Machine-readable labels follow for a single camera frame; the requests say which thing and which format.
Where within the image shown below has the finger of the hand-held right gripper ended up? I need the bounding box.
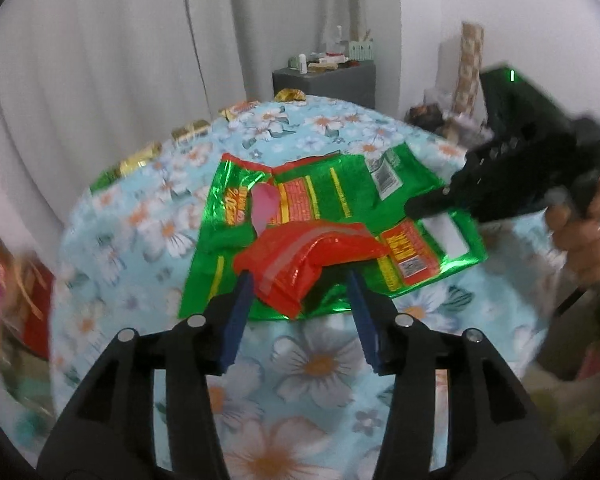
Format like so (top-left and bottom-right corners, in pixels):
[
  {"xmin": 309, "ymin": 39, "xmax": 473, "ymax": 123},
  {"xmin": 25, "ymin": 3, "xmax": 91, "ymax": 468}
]
[{"xmin": 404, "ymin": 132, "xmax": 531, "ymax": 218}]

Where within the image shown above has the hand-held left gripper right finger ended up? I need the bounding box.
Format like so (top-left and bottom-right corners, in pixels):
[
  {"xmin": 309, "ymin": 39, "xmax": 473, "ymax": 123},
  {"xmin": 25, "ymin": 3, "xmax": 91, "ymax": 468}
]
[{"xmin": 347, "ymin": 270, "xmax": 567, "ymax": 480}]

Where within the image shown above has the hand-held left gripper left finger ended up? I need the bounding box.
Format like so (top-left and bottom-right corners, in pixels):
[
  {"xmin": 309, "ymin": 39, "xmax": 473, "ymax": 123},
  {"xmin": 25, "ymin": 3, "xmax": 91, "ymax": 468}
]
[{"xmin": 36, "ymin": 271, "xmax": 255, "ymax": 480}]

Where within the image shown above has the red foil wrapper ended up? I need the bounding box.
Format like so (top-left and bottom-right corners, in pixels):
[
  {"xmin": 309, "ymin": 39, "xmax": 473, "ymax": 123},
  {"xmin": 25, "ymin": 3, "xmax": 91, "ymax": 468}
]
[{"xmin": 232, "ymin": 220, "xmax": 391, "ymax": 320}]

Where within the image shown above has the large green foil bag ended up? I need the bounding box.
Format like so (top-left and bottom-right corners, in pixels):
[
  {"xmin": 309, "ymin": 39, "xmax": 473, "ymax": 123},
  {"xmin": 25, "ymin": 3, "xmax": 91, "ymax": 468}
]
[{"xmin": 177, "ymin": 141, "xmax": 488, "ymax": 322}]

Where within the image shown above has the person's right hand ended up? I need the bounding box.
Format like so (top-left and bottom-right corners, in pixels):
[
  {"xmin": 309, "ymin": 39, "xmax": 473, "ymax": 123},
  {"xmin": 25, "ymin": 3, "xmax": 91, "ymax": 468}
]
[{"xmin": 545, "ymin": 172, "xmax": 600, "ymax": 286}]

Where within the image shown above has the blue floral blanket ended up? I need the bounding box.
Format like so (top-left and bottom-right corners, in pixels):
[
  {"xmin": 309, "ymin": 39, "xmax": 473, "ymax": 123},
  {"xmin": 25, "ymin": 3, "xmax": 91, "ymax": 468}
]
[{"xmin": 50, "ymin": 95, "xmax": 571, "ymax": 480}]

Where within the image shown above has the dark brown bag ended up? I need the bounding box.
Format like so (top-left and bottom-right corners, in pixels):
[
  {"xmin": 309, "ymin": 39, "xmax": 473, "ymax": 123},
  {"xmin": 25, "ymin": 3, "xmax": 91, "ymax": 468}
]
[{"xmin": 407, "ymin": 104, "xmax": 444, "ymax": 129}]

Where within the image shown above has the white plastic bag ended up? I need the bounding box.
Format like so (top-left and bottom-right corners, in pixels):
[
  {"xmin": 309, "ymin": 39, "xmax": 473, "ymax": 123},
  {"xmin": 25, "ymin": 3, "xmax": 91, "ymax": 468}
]
[{"xmin": 422, "ymin": 85, "xmax": 454, "ymax": 111}]

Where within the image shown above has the pink plastic scrap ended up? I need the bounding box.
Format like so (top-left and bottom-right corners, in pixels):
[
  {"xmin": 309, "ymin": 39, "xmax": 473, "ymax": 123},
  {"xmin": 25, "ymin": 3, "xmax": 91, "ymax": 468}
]
[{"xmin": 250, "ymin": 183, "xmax": 280, "ymax": 234}]

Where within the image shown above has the patterned wrapping roll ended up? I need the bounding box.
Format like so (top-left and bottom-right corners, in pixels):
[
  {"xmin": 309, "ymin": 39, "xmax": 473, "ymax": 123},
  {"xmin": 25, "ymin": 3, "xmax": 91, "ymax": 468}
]
[{"xmin": 450, "ymin": 21, "xmax": 486, "ymax": 121}]

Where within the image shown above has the grey cabinet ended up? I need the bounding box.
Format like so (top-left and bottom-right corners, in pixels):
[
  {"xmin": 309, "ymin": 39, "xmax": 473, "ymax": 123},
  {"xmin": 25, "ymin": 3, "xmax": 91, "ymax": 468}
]
[{"xmin": 272, "ymin": 62, "xmax": 377, "ymax": 109}]

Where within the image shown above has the mint picket holder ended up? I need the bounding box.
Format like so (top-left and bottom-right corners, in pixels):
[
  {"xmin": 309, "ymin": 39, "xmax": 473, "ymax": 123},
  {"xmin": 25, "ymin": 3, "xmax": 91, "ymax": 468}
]
[{"xmin": 349, "ymin": 37, "xmax": 374, "ymax": 61}]

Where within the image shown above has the gold foil wrapper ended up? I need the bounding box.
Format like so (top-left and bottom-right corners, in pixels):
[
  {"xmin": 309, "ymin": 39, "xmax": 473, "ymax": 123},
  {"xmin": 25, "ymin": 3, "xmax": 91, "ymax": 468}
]
[
  {"xmin": 119, "ymin": 141, "xmax": 162, "ymax": 176},
  {"xmin": 172, "ymin": 120, "xmax": 212, "ymax": 144}
]

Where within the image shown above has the green foil wrapper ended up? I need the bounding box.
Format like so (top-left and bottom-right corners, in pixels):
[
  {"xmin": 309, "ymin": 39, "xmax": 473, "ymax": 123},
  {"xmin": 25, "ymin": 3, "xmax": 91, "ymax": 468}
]
[{"xmin": 89, "ymin": 167, "xmax": 123, "ymax": 195}]

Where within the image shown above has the grey curtain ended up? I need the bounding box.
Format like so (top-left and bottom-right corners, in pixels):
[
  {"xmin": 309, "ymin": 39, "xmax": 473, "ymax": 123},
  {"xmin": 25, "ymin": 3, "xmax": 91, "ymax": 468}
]
[{"xmin": 0, "ymin": 0, "xmax": 400, "ymax": 196}]

